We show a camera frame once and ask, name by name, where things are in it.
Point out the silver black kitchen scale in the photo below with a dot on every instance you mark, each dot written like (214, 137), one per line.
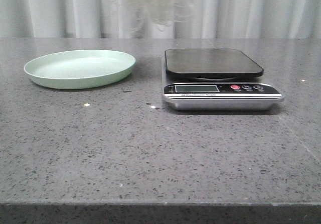
(215, 79)

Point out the light green round plate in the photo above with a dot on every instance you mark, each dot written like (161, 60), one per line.
(80, 69)

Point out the white pleated curtain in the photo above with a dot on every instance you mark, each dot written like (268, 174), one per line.
(211, 19)

